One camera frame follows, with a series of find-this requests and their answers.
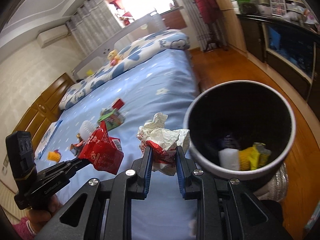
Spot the wooden wardrobe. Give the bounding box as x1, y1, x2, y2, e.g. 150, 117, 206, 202
216, 0, 247, 55

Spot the wooden coat stand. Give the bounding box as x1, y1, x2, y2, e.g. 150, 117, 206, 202
204, 20, 228, 52

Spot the white foam net sleeve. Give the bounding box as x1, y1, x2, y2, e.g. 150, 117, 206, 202
79, 120, 97, 140

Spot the blue white cartoon duvet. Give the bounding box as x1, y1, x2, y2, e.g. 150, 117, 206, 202
59, 29, 190, 110

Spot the wooden headboard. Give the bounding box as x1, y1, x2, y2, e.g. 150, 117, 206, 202
14, 73, 75, 150

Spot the red jacket on stand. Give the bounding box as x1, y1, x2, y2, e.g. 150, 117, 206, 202
194, 0, 220, 24

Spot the green milk carton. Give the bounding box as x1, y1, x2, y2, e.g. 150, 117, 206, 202
97, 108, 125, 131

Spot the blue plastic wrapper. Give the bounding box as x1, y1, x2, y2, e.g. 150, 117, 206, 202
221, 135, 240, 150

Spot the grey right curtain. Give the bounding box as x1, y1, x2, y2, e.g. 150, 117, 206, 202
178, 0, 224, 52

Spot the red white 1928 milk box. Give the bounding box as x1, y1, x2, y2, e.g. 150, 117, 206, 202
111, 98, 125, 110

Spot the person's left hand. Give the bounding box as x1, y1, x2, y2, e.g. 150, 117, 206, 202
27, 195, 62, 233

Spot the red snack bag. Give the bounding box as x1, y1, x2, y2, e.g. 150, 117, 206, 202
78, 121, 124, 175

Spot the large yellow foam net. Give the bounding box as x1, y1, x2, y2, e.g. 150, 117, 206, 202
238, 147, 253, 171

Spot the photo frame grid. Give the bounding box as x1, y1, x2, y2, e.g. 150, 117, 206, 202
270, 0, 286, 17

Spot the yellow teddy bear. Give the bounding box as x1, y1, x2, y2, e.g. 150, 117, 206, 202
107, 49, 122, 67

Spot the small yellow toy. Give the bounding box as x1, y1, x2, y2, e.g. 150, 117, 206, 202
86, 69, 95, 76

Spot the blue bed with floral sheet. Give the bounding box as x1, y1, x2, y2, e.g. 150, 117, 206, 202
46, 49, 198, 239

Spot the orange dark snack wrapper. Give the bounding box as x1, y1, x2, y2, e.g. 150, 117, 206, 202
69, 133, 86, 157

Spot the white wall air conditioner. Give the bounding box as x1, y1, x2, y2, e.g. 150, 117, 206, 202
36, 25, 68, 48

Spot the yellow snack bag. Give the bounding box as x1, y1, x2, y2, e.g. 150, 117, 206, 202
248, 142, 271, 170

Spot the teal white box on floor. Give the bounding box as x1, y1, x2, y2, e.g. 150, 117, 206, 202
304, 203, 320, 232

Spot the dark tv cabinet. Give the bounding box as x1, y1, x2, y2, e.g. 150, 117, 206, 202
237, 15, 319, 118

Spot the grey left curtain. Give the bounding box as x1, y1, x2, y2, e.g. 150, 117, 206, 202
66, 0, 124, 55

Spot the white bed guard rail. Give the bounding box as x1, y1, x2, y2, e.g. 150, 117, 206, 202
72, 11, 166, 81

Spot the white red paper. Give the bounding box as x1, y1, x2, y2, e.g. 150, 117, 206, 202
137, 112, 190, 176

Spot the round trash bin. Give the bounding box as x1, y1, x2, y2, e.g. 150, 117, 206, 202
183, 80, 296, 181

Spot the grey curtain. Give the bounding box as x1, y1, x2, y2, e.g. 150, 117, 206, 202
66, 0, 124, 55
178, 0, 224, 52

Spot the white blue pillow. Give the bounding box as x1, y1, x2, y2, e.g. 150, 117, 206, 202
35, 120, 62, 159

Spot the silver foil insulation bag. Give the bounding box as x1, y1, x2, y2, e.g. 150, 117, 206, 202
253, 163, 289, 202

